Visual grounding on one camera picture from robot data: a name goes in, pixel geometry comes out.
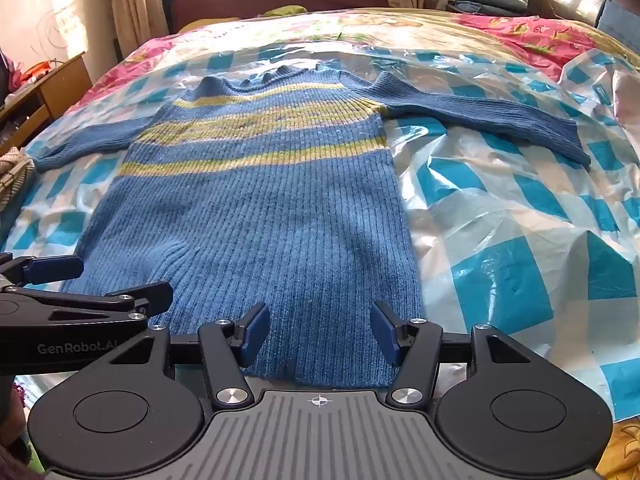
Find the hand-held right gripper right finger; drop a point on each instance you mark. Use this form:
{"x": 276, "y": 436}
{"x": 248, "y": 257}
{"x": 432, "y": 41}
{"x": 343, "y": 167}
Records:
{"x": 385, "y": 335}

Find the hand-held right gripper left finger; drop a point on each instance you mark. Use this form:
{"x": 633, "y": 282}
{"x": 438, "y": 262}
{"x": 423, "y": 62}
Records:
{"x": 257, "y": 332}

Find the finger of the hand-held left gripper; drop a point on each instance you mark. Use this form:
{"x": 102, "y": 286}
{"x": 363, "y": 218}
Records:
{"x": 155, "y": 294}
{"x": 55, "y": 269}

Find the blue striped knit sweater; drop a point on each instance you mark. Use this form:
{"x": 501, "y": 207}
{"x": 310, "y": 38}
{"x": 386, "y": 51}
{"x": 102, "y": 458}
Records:
{"x": 260, "y": 200}

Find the wicker basket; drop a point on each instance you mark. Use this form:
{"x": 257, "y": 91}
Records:
{"x": 15, "y": 180}

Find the reddish fuzzy garment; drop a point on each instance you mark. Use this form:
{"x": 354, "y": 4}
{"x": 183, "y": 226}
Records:
{"x": 12, "y": 465}

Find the blue checked plastic sheet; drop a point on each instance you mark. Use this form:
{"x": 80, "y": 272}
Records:
{"x": 500, "y": 200}

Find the wooden cabinet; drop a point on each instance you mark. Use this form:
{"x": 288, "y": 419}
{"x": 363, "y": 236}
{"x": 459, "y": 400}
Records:
{"x": 60, "y": 87}

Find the orange object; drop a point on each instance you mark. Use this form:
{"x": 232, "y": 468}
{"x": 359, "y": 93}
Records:
{"x": 37, "y": 69}

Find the green pillow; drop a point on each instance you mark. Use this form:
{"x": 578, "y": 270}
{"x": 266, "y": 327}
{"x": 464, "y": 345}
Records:
{"x": 285, "y": 11}

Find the pink floral bedspread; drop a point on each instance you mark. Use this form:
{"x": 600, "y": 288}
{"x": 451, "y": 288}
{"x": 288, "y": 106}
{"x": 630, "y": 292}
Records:
{"x": 520, "y": 35}

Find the folded blue jeans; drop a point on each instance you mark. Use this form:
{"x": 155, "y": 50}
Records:
{"x": 487, "y": 2}

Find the blue cushion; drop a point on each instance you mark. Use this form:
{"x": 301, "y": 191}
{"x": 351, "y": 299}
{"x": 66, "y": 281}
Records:
{"x": 620, "y": 22}

